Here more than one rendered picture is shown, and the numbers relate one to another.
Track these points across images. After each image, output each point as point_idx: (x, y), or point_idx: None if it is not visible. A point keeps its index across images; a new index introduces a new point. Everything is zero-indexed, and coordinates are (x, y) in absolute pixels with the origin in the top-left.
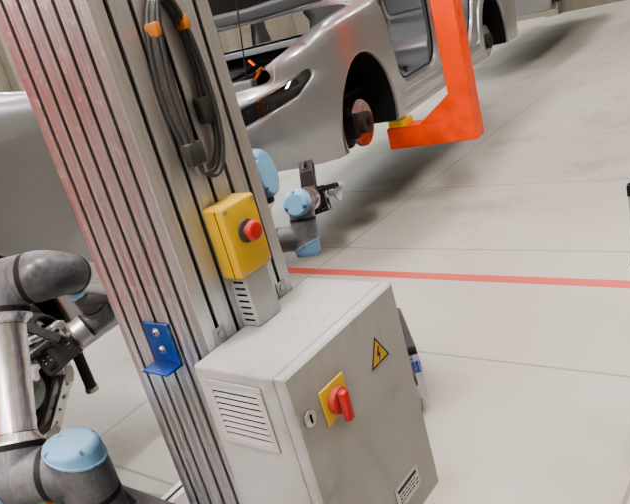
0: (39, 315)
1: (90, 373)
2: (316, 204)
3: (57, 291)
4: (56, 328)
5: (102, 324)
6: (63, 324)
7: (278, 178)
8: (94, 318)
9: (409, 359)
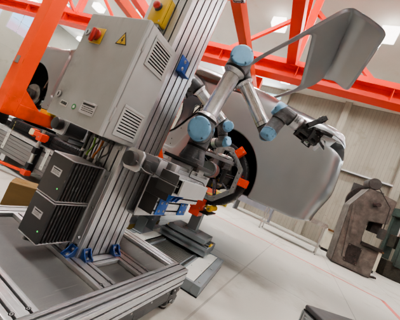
0: (232, 155)
1: (222, 178)
2: (293, 120)
3: None
4: (228, 158)
5: (218, 142)
6: (231, 159)
7: (246, 61)
8: (218, 138)
9: None
